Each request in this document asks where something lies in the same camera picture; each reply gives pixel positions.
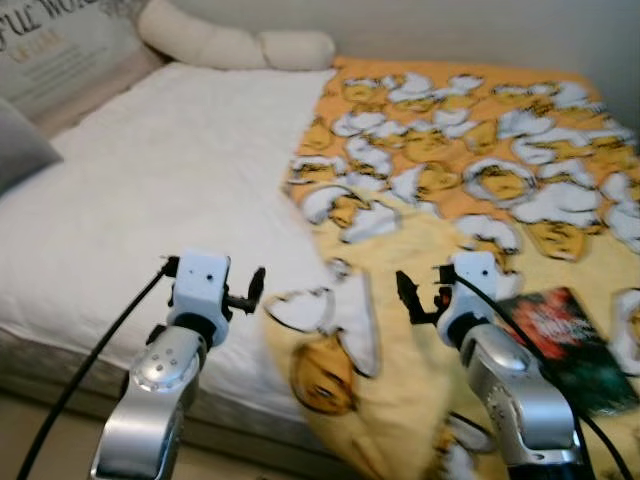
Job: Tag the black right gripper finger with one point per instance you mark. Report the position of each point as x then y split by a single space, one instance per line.
414 310
405 285

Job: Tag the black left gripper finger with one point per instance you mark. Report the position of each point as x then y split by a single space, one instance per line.
258 278
250 303

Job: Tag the dark red green book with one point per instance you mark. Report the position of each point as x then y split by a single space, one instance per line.
560 340

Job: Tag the grey plush pillow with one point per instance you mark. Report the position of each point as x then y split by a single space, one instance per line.
25 145

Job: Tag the yellow cartoon print blanket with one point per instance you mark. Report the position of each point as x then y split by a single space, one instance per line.
450 170

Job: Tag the white quilted mattress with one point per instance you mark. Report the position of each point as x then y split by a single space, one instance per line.
170 190

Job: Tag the cream twisted bolster cushion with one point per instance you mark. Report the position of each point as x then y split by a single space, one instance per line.
220 45

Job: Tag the grey printed headboard cushion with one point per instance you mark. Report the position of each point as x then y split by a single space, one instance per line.
60 50

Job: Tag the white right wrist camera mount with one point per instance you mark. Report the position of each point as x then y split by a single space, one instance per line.
470 295

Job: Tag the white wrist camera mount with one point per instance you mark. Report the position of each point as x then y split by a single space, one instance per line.
198 288
470 295

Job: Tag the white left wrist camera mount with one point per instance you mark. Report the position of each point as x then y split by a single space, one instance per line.
198 288

